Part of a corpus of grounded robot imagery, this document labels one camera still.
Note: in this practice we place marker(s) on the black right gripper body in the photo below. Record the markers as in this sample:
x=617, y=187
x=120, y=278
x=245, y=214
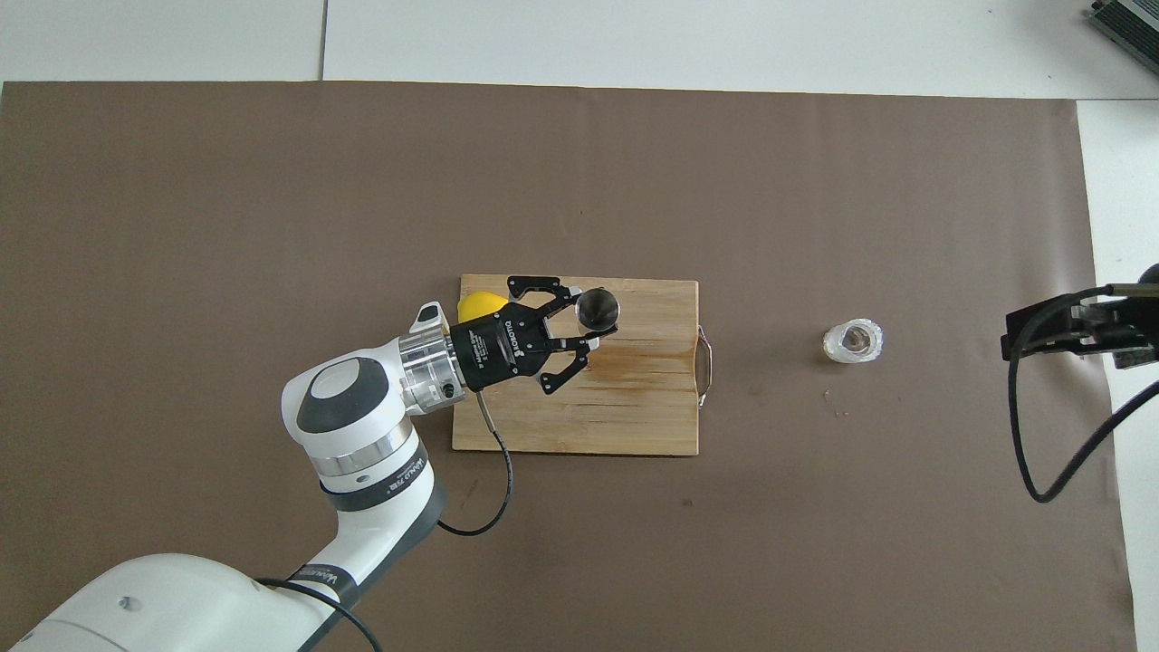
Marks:
x=1123, y=321

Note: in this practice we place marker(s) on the steel double jigger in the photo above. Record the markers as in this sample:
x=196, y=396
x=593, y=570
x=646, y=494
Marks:
x=598, y=308

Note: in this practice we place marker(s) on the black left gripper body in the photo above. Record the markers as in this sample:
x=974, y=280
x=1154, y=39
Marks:
x=498, y=351

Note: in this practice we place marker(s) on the yellow lemon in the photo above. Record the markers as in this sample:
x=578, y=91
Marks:
x=478, y=306

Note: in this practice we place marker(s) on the clear plastic cup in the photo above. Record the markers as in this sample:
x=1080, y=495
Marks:
x=853, y=340

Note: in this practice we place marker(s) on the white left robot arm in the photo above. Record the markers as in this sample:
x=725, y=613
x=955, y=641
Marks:
x=362, y=435

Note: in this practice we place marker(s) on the brown paper table mat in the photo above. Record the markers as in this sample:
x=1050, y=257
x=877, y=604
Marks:
x=272, y=226

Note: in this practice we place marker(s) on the wooden cutting board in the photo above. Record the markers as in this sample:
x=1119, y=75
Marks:
x=634, y=407

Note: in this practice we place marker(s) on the grey vented device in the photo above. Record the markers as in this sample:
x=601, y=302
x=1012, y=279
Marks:
x=1132, y=27

